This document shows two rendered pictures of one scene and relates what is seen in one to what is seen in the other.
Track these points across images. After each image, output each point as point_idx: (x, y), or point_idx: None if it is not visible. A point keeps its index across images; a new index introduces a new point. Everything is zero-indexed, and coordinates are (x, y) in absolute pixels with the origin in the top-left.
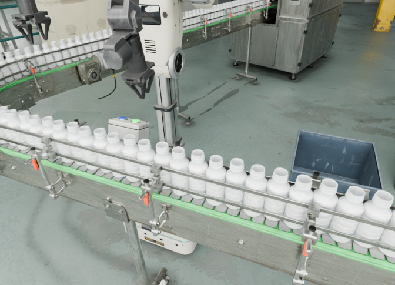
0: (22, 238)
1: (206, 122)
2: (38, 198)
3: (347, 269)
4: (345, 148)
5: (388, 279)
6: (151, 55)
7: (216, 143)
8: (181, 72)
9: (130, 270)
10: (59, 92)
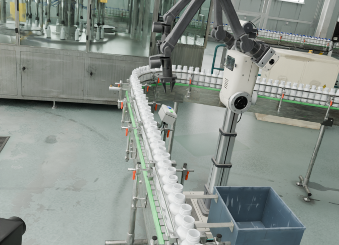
0: (125, 174)
1: (326, 211)
2: None
3: (149, 214)
4: (289, 222)
5: (153, 227)
6: (224, 89)
7: (309, 229)
8: (242, 111)
9: (144, 230)
10: (201, 103)
